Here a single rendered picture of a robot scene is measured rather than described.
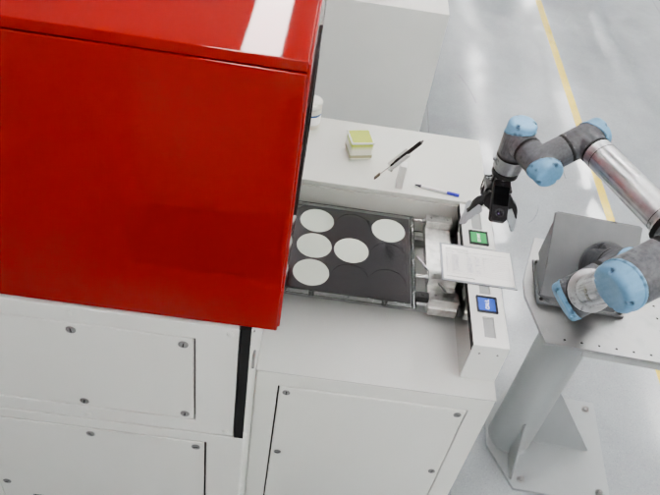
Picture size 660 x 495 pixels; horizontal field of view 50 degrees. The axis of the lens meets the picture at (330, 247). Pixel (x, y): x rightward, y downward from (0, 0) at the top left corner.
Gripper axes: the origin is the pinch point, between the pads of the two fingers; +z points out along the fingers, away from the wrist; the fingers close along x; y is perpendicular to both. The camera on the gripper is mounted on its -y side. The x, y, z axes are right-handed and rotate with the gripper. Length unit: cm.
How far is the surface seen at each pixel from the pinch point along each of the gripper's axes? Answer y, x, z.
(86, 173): -63, 87, -54
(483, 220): 11.6, -2.2, 6.4
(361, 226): 8.2, 33.6, 12.4
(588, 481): -15, -66, 101
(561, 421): -1, -52, 85
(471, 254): -4.5, 2.7, 6.0
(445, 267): -11.1, 10.7, 6.0
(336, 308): -18.8, 38.7, 20.3
